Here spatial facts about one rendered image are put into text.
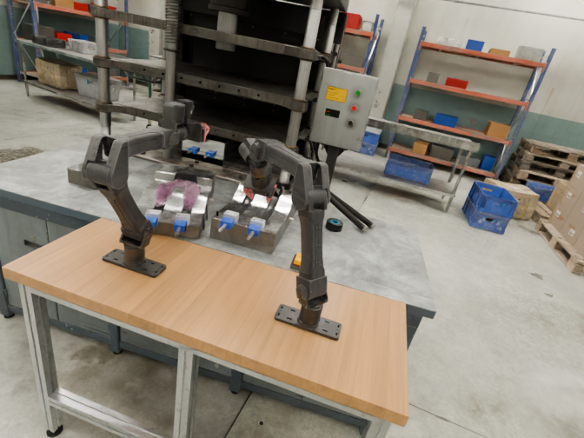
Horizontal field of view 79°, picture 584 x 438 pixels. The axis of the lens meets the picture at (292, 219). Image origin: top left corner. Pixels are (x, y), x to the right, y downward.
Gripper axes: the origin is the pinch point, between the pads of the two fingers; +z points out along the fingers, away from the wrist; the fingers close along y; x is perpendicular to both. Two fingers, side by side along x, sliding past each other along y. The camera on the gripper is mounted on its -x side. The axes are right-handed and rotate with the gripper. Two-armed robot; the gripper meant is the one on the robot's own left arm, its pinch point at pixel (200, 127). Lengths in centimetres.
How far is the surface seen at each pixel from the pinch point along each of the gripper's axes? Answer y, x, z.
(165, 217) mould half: 4.6, 34.4, -13.2
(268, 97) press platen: -2, -8, 71
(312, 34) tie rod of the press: -21, -42, 64
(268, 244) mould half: -36, 36, -7
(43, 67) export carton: 488, 58, 379
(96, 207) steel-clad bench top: 37, 40, -12
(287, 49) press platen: -8, -34, 71
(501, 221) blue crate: -230, 96, 318
